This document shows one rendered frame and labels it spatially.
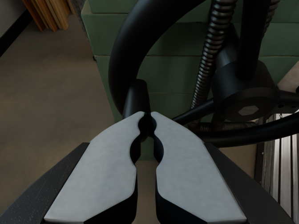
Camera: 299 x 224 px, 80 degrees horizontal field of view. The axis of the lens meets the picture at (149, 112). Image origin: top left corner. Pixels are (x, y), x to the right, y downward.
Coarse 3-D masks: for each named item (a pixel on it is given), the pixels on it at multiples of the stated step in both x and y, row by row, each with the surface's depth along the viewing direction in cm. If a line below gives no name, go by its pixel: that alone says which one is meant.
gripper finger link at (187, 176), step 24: (168, 120) 11; (168, 144) 9; (192, 144) 9; (168, 168) 7; (192, 168) 7; (216, 168) 7; (168, 192) 6; (192, 192) 6; (216, 192) 6; (168, 216) 6; (192, 216) 6; (216, 216) 6; (240, 216) 6
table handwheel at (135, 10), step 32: (160, 0) 11; (192, 0) 11; (256, 0) 11; (128, 32) 13; (160, 32) 13; (256, 32) 13; (128, 64) 15; (224, 64) 21; (256, 64) 16; (224, 96) 18; (256, 96) 17; (288, 96) 20; (256, 128) 28; (288, 128) 26
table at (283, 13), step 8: (208, 0) 19; (240, 0) 19; (280, 0) 19; (288, 0) 19; (296, 0) 19; (200, 8) 20; (208, 8) 20; (240, 8) 20; (280, 8) 20; (288, 8) 20; (296, 8) 20; (184, 16) 21; (192, 16) 21; (200, 16) 21; (208, 16) 21; (232, 16) 21; (240, 16) 21; (272, 16) 21; (280, 16) 21; (288, 16) 21; (296, 16) 21
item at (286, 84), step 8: (288, 72) 48; (296, 72) 48; (280, 80) 46; (288, 80) 46; (296, 80) 46; (280, 88) 45; (288, 88) 45; (272, 112) 50; (280, 112) 50; (288, 112) 50
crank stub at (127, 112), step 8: (136, 80) 16; (144, 80) 17; (136, 88) 16; (144, 88) 16; (128, 96) 16; (136, 96) 15; (144, 96) 15; (128, 104) 15; (136, 104) 15; (144, 104) 15; (128, 112) 14; (136, 112) 14; (144, 136) 14
